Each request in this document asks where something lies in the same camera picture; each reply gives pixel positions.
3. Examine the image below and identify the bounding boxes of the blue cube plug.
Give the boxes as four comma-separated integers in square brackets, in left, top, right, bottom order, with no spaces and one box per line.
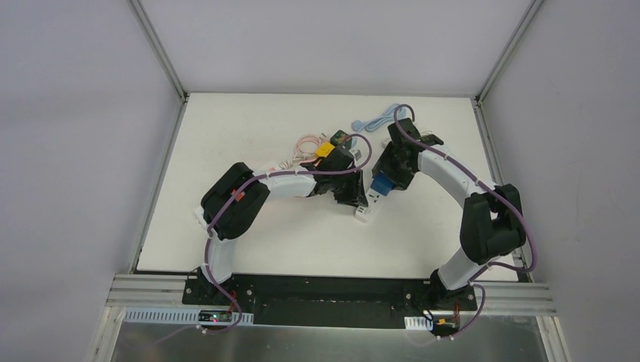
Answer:
[371,173,395,196]

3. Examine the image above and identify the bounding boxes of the small white power strip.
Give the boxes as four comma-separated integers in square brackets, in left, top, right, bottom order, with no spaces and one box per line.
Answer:
[354,187,391,223]

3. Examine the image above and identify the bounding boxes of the yellow cube plug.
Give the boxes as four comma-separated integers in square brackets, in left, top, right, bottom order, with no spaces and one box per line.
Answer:
[315,142,335,158]

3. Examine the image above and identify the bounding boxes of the dark green cube plug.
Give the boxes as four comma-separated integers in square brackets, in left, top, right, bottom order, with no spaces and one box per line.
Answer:
[329,130,352,150]

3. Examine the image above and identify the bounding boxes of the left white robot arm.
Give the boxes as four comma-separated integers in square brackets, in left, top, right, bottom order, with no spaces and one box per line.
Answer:
[201,148,368,305]

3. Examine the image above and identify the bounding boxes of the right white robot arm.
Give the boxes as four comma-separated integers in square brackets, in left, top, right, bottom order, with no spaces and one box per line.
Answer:
[368,118,527,309]

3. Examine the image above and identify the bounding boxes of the long white power strip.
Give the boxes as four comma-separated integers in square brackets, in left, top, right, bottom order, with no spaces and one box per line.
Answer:
[193,160,294,229]

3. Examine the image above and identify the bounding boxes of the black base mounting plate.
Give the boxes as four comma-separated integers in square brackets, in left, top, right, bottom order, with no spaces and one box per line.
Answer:
[189,269,474,331]

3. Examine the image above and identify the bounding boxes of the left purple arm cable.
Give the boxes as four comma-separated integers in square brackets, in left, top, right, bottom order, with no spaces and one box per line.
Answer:
[198,133,374,335]

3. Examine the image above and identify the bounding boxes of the light blue cable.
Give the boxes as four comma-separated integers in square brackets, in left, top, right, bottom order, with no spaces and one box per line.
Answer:
[351,103,406,133]

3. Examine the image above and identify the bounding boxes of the aluminium frame rail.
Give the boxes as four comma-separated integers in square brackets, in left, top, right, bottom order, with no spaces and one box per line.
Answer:
[106,275,558,317]

